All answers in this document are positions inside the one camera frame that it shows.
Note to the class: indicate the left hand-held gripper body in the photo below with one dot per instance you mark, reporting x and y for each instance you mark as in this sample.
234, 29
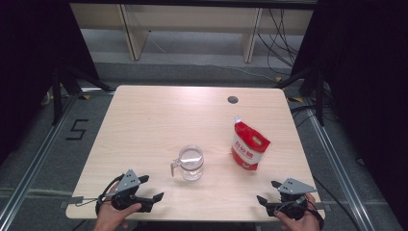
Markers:
126, 183

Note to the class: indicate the red and white sugar bag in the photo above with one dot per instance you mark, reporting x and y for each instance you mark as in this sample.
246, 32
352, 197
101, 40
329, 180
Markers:
248, 146

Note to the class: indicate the clear glass jar with lid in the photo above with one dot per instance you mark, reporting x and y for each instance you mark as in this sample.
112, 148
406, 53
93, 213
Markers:
191, 165

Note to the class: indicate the person's left hand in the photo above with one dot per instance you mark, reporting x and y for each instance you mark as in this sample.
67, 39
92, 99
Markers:
110, 218

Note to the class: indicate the black metal stand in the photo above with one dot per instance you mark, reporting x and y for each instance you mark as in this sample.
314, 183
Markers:
319, 99
57, 96

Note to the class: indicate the aluminium floor rail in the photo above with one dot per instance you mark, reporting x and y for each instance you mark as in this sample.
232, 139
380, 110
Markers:
39, 157
336, 166

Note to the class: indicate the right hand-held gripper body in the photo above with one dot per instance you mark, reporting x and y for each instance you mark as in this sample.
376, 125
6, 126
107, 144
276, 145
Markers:
293, 186

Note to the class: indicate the person's right hand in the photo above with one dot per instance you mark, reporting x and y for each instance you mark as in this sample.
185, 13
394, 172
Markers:
301, 224

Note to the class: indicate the grey tape strip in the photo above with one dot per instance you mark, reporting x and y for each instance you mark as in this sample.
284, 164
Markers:
75, 200

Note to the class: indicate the yellow black tape piece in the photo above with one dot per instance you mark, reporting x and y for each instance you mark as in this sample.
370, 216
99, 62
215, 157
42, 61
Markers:
295, 99
85, 97
278, 79

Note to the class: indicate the grey table grommet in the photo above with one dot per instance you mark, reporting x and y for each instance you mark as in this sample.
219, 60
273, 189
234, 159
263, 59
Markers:
233, 99

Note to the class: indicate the black curtain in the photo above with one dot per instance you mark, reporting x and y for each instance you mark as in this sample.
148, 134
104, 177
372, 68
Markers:
369, 64
25, 48

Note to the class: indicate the light wooden shelf unit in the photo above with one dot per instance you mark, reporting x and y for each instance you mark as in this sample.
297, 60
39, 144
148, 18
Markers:
134, 38

